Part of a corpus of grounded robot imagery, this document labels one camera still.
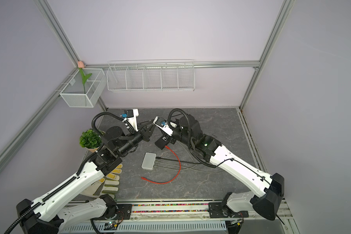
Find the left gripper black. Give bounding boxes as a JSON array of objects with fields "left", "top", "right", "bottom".
[{"left": 118, "top": 119, "right": 158, "bottom": 157}]

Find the black network switch box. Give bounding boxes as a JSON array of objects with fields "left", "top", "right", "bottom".
[{"left": 155, "top": 138, "right": 169, "bottom": 150}]

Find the white network switch box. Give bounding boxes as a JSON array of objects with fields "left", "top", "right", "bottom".
[{"left": 141, "top": 153, "right": 157, "bottom": 170}]

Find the black cable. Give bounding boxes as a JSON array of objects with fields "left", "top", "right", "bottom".
[{"left": 154, "top": 156, "right": 202, "bottom": 164}]

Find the red ethernet cable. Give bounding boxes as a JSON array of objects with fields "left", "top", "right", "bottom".
[{"left": 141, "top": 145, "right": 182, "bottom": 185}]

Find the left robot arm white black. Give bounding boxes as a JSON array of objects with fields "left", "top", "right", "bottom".
[{"left": 5, "top": 113, "right": 155, "bottom": 234}]

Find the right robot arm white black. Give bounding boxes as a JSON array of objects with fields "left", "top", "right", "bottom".
[{"left": 153, "top": 115, "right": 285, "bottom": 220}]

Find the green potted plant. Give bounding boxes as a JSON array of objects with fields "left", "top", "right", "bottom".
[{"left": 79, "top": 129, "right": 102, "bottom": 152}]

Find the yellow white work glove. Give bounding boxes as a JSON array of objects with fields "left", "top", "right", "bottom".
[{"left": 80, "top": 163, "right": 123, "bottom": 199}]

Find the pink tulip artificial flower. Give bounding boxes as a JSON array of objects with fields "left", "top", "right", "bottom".
[{"left": 78, "top": 61, "right": 92, "bottom": 94}]

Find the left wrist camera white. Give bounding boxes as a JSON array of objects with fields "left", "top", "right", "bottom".
[{"left": 121, "top": 109, "right": 139, "bottom": 134}]

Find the white wire wall shelf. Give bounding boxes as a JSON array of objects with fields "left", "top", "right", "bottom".
[{"left": 107, "top": 59, "right": 196, "bottom": 92}]

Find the white mesh wall basket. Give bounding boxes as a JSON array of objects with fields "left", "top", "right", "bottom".
[{"left": 60, "top": 68, "right": 107, "bottom": 108}]

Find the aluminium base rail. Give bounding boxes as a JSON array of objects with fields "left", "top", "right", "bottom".
[{"left": 54, "top": 195, "right": 279, "bottom": 229}]

